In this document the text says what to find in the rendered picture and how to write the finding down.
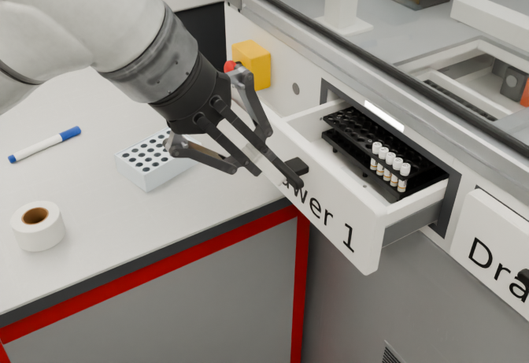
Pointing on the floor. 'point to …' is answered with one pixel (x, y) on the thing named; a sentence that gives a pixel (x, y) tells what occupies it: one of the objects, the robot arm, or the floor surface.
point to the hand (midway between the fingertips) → (264, 164)
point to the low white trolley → (142, 244)
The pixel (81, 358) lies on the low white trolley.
